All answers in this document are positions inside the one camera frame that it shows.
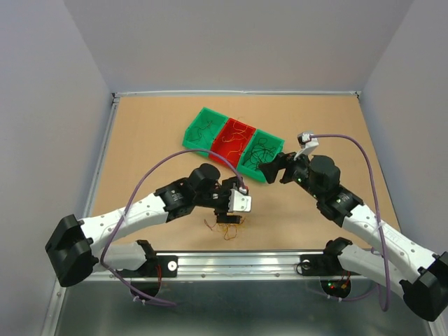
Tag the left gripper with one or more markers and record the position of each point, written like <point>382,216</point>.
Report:
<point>227,185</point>

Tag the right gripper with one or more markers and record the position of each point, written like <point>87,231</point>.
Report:
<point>288,160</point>

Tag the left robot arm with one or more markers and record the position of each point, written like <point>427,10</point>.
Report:
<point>77,247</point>

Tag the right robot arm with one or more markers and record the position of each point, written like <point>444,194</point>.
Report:
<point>417,274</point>

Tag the right green bin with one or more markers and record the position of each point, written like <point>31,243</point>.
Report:
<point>263,147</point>

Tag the green bin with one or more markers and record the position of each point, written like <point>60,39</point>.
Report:
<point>203,130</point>
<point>263,147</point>

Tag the red bin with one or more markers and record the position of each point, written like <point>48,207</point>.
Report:
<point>233,140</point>

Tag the left green bin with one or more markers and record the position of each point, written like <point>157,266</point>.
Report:
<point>203,130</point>

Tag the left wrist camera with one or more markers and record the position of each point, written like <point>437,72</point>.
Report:
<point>239,202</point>

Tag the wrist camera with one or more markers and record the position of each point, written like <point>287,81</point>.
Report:
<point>239,202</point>
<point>307,144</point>

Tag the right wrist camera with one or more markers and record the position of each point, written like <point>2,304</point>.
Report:
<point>307,144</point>

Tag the aluminium rail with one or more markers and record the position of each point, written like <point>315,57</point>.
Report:
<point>225,266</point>

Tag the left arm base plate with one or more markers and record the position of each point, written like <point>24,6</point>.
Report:
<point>165,266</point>

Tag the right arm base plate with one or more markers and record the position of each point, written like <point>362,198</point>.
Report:
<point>319,265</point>

